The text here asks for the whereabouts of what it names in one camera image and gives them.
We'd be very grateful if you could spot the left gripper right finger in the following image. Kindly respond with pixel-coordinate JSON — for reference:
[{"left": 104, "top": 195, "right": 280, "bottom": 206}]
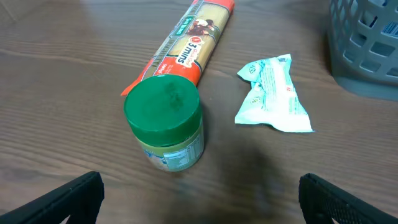
[{"left": 298, "top": 173, "right": 397, "bottom": 224}]

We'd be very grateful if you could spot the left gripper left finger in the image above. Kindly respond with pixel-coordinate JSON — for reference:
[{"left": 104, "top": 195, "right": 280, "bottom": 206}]
[{"left": 1, "top": 171, "right": 104, "bottom": 224}]

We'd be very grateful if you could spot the green lid jar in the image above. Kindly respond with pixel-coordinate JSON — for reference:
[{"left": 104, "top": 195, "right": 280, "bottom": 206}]
[{"left": 124, "top": 75, "right": 205, "bottom": 172}]

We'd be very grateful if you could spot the light blue snack wrapper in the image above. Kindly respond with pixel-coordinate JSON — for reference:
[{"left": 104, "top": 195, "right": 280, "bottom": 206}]
[{"left": 234, "top": 54, "right": 313, "bottom": 133}]

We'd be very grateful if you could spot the grey plastic basket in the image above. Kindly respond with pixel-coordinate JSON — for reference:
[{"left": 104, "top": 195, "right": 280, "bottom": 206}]
[{"left": 327, "top": 0, "right": 397, "bottom": 101}]

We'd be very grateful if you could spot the orange spaghetti packet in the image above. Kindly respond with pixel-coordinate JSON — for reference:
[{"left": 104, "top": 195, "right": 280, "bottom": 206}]
[{"left": 121, "top": 0, "right": 235, "bottom": 96}]

